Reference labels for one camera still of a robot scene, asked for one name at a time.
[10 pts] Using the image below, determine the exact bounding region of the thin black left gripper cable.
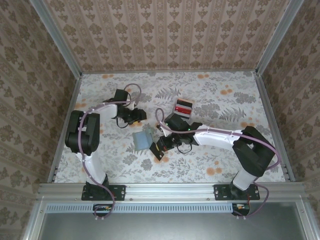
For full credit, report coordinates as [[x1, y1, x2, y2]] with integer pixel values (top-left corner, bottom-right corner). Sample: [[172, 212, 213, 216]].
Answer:
[[115, 116, 135, 129]]

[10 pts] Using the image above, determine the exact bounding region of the aluminium frame post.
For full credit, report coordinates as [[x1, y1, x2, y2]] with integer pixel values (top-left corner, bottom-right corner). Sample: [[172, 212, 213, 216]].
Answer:
[[254, 0, 308, 76], [29, 0, 83, 78]]

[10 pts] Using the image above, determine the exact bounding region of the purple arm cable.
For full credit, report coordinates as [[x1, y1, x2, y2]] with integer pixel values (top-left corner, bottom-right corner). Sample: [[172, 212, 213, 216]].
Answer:
[[155, 107, 280, 221], [79, 83, 143, 223]]

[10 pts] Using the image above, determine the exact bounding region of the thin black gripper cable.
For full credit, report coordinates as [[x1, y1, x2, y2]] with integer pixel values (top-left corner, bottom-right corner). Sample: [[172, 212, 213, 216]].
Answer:
[[176, 143, 193, 155], [115, 116, 135, 129]]

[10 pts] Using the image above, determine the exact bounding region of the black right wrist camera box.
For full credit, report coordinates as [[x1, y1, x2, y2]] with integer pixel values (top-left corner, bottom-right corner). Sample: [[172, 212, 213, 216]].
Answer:
[[164, 112, 191, 133]]

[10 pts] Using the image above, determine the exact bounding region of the grey metal panel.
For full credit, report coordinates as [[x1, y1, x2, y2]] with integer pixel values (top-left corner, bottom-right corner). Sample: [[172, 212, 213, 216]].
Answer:
[[37, 201, 311, 240]]

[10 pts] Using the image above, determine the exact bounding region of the red and white box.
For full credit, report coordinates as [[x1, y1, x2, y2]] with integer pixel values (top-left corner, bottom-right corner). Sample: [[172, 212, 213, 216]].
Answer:
[[172, 98, 195, 121]]

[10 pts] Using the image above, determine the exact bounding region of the wide aluminium front rail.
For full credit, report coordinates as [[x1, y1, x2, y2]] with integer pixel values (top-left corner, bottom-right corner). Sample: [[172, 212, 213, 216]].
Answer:
[[37, 181, 306, 201]]

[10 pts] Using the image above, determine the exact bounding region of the sage green card holder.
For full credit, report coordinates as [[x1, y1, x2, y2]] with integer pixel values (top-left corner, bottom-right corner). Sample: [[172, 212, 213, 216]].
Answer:
[[131, 128, 154, 151]]

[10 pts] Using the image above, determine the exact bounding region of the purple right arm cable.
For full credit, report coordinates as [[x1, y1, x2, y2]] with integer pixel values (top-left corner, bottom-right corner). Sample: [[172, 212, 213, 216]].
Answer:
[[155, 107, 280, 221]]

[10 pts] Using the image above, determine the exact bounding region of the slotted grey cable duct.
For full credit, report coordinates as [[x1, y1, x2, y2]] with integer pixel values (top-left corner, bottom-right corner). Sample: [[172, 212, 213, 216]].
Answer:
[[46, 202, 232, 214]]

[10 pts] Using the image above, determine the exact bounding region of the black connector box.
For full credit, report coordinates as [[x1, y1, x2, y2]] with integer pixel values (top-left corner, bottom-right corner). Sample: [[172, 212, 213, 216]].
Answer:
[[231, 202, 251, 216], [92, 203, 113, 217]]

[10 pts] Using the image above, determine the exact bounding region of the aluminium frame rail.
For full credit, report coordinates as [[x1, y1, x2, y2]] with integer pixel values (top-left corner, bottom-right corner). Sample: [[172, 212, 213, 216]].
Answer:
[[47, 73, 84, 185], [81, 70, 258, 75], [252, 71, 296, 183]]

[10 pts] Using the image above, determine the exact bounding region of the thin black right gripper cable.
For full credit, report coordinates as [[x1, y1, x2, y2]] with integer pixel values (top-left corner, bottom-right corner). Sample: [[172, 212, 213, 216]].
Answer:
[[176, 143, 193, 155]]

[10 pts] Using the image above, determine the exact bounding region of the black credit card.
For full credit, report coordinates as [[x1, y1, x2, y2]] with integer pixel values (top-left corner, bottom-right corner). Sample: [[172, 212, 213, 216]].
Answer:
[[149, 141, 166, 161]]

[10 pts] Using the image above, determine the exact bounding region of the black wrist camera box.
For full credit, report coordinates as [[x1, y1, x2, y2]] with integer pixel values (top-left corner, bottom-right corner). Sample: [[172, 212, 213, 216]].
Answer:
[[164, 112, 191, 133], [111, 88, 131, 104]]

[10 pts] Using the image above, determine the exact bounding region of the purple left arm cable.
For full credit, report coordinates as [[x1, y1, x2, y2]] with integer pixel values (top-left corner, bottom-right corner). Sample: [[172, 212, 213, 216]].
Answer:
[[79, 83, 143, 223]]

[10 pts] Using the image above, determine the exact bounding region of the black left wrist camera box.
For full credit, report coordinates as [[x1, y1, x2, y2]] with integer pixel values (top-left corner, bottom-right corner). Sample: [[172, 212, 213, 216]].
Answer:
[[111, 88, 131, 104]]

